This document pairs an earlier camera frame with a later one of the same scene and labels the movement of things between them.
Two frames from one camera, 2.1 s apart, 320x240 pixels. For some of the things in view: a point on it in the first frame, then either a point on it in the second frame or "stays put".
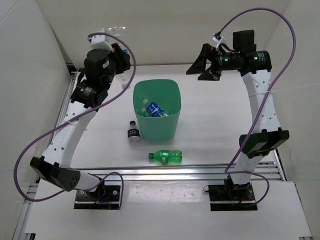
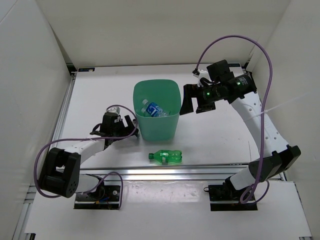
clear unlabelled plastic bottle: [146, 113] stays put
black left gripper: [123, 61] -> [128, 130]
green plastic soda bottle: [166, 156] stays put
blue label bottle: [153, 109] stays put
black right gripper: [199, 66] -> [191, 91]
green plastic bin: [166, 93] stays put
